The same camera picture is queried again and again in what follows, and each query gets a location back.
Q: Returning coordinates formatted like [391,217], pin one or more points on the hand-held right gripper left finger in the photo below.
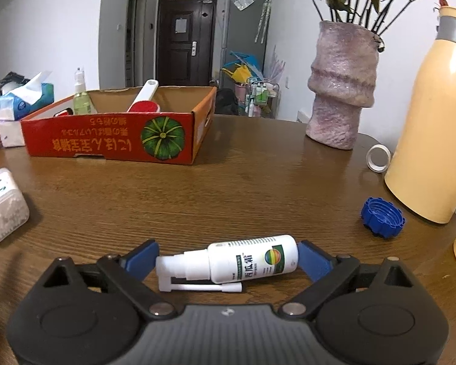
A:
[142,259]

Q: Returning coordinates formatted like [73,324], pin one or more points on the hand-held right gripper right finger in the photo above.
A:
[313,260]

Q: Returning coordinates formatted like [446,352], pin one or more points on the white spray bottle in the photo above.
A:
[250,260]

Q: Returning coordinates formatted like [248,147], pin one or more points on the orange cardboard box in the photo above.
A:
[98,140]

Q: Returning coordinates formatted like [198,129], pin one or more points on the blue bottle cap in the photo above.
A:
[382,218]

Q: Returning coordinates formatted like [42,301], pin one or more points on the white tape roll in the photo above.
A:
[383,159]

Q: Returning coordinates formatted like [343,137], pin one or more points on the white flat appliance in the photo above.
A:
[302,116]

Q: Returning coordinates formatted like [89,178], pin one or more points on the white plastic swab container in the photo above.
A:
[3,207]

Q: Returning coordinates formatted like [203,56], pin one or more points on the small red item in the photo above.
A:
[62,113]

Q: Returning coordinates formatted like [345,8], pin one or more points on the green spray bottle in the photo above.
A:
[81,102]

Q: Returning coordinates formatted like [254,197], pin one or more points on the white trolley cart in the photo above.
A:
[260,97]

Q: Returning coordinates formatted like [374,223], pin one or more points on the cream thermos bottle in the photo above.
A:
[429,129]

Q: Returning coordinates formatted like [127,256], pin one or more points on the black bag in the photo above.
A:
[226,102]

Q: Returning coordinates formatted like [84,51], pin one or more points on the pink ceramic vase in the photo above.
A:
[342,83]

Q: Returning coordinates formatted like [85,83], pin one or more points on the pink bucket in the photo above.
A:
[240,93]

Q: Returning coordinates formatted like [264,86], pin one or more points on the white purple tissue pack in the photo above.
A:
[9,133]

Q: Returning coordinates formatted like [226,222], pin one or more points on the purple wing decoration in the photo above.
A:
[276,66]

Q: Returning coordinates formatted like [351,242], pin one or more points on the blue tissue pack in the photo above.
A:
[19,104]

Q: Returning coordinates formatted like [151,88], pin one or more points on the yellow bag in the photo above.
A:
[237,75]

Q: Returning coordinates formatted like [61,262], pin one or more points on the dark brown door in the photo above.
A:
[184,57]

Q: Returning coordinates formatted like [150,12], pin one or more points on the grey refrigerator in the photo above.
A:
[243,34]

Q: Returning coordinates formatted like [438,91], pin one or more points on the white folded umbrella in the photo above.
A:
[263,15]

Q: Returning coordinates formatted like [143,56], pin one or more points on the clear plastic bag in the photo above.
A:
[243,2]

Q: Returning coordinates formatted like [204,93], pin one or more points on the side door frame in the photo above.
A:
[131,38]

